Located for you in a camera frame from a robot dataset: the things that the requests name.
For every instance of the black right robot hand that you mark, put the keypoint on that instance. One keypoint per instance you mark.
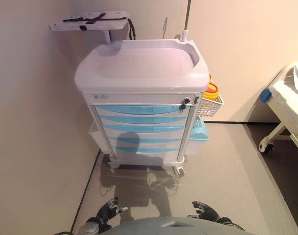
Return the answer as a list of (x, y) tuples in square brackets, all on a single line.
[(208, 213)]

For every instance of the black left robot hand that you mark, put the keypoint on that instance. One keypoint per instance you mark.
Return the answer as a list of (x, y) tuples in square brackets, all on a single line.
[(107, 213)]

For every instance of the cart drawer holding medicines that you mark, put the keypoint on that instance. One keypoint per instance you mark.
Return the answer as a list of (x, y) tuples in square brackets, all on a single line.
[(144, 129)]

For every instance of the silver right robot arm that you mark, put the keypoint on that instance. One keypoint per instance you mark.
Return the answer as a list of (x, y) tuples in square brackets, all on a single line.
[(228, 221)]

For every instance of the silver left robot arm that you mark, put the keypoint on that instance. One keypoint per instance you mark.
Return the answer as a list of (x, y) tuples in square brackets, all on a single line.
[(92, 228)]

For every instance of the blue-fronted cart drawer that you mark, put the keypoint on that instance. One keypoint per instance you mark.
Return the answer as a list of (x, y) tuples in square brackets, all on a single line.
[(144, 119), (158, 149), (158, 140), (139, 109)]

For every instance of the grey robot torso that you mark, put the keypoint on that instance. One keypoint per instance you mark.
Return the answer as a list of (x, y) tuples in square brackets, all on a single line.
[(163, 226)]

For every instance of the cart caster wheel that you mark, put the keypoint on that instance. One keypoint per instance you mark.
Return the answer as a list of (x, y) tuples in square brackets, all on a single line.
[(180, 171)]

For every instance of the waste bin with blue lid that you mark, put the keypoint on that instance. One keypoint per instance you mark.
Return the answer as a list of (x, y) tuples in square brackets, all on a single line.
[(199, 133)]

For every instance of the translucent white side bin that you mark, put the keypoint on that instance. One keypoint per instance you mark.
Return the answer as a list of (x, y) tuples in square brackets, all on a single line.
[(93, 133)]

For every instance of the black keys in lock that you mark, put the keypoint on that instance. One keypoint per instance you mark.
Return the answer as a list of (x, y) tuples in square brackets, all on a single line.
[(184, 102)]

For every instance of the yellow sharps container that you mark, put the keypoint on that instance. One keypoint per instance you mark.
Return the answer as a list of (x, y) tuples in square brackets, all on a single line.
[(211, 91)]

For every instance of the blue bed corner bumper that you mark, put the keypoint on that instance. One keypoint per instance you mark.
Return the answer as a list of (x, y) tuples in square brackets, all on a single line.
[(265, 95)]

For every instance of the white hospital bed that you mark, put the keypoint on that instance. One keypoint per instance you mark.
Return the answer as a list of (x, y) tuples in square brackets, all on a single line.
[(289, 98)]

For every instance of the white medical cart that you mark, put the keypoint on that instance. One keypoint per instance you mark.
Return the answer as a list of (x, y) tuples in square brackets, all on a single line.
[(139, 73)]

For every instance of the white cart side shelf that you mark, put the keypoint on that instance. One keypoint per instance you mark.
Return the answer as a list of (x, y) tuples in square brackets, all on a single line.
[(107, 24)]

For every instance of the metal IV pole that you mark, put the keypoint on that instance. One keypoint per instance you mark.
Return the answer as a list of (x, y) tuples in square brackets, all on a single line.
[(186, 24)]

